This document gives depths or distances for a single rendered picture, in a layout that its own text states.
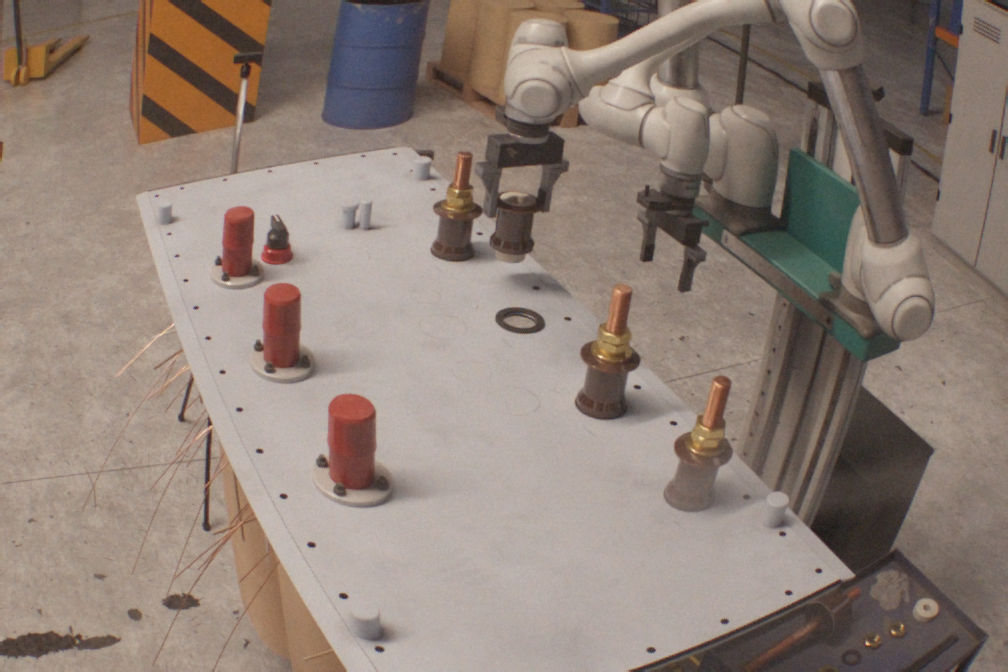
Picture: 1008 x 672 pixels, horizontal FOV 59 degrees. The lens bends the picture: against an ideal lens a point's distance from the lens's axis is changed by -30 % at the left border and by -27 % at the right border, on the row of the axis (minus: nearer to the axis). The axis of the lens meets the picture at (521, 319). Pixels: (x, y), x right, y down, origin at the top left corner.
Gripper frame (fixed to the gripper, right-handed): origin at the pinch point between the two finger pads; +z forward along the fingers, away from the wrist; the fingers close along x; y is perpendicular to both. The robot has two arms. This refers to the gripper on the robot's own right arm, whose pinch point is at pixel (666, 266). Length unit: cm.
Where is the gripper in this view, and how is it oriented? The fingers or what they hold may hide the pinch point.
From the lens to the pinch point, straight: 242.6
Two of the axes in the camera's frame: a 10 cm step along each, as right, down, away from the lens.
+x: -5.1, -4.7, 7.2
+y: 8.5, -1.6, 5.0
